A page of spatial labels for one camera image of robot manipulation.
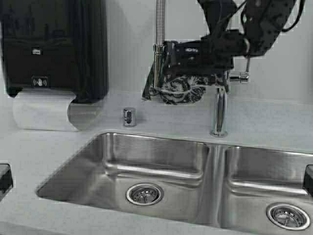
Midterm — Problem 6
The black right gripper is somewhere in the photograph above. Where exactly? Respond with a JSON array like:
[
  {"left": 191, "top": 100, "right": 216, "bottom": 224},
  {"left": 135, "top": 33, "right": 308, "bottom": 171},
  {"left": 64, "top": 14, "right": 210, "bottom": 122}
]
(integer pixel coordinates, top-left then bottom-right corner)
[{"left": 164, "top": 30, "right": 250, "bottom": 73}]

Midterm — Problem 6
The black white patterned cloth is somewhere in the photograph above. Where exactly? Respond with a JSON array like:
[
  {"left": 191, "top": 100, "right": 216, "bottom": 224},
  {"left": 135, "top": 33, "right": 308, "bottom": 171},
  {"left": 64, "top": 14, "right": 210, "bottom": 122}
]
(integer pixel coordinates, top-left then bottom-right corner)
[{"left": 141, "top": 41, "right": 232, "bottom": 105}]

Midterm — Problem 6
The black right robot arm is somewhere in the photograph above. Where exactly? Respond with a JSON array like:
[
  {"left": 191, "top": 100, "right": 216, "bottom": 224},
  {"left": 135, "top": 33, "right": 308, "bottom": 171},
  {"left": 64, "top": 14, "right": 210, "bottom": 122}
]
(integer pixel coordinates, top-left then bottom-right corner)
[{"left": 162, "top": 0, "right": 305, "bottom": 75}]

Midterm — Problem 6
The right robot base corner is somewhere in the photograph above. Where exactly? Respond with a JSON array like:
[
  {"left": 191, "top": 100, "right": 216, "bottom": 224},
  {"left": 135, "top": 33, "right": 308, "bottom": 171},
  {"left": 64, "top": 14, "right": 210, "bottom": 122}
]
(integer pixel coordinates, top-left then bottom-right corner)
[{"left": 303, "top": 164, "right": 313, "bottom": 199}]

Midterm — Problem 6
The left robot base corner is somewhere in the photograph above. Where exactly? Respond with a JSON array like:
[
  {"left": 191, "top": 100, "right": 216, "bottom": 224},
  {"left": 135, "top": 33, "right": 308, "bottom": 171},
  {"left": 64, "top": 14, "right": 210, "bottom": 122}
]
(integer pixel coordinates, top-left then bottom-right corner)
[{"left": 0, "top": 164, "right": 14, "bottom": 200}]

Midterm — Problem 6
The chrome spring kitchen faucet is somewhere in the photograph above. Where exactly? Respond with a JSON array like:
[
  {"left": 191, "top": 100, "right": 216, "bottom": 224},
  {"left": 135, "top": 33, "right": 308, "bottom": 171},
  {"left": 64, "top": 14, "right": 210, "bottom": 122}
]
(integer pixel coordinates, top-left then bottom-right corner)
[{"left": 153, "top": 0, "right": 250, "bottom": 138}]

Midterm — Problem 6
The small chrome sink button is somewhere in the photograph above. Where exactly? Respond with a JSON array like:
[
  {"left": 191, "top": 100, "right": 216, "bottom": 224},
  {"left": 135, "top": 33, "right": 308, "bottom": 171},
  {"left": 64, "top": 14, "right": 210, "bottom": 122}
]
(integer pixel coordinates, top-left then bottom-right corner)
[{"left": 123, "top": 107, "right": 136, "bottom": 127}]

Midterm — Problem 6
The stainless double basin sink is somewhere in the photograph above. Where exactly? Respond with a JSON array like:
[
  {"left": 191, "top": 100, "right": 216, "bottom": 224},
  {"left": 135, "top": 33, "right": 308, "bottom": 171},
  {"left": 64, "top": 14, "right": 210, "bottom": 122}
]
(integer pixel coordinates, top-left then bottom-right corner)
[{"left": 36, "top": 132, "right": 313, "bottom": 235}]

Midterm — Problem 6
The black paper towel dispenser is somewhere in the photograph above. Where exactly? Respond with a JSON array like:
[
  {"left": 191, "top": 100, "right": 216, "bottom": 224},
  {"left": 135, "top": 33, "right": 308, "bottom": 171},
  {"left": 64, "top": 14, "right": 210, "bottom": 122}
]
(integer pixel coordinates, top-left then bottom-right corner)
[{"left": 0, "top": 0, "right": 109, "bottom": 104}]

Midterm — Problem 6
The left sink drain strainer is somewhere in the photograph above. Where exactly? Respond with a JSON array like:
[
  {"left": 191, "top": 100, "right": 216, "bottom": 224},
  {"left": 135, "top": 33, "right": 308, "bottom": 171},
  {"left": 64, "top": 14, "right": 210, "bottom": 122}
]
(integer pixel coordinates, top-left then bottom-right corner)
[{"left": 126, "top": 183, "right": 164, "bottom": 206}]

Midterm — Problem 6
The sink drain strainer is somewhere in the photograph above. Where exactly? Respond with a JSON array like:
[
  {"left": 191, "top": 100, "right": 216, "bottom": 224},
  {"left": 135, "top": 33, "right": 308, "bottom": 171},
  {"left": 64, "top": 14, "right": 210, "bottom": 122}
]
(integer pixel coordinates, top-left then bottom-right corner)
[
  {"left": 266, "top": 203, "right": 311, "bottom": 231},
  {"left": 126, "top": 183, "right": 164, "bottom": 206}
]

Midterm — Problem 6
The white paper towel sheet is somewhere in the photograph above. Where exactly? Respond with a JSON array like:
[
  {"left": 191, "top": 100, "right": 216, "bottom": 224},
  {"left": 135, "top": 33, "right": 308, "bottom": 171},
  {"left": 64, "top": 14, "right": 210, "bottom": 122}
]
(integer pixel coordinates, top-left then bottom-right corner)
[{"left": 12, "top": 89, "right": 103, "bottom": 132}]

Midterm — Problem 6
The right sink drain strainer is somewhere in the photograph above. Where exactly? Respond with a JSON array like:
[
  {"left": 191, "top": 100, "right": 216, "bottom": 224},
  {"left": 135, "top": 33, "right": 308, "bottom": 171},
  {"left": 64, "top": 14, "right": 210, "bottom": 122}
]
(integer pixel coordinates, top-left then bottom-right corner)
[{"left": 266, "top": 203, "right": 311, "bottom": 231}]

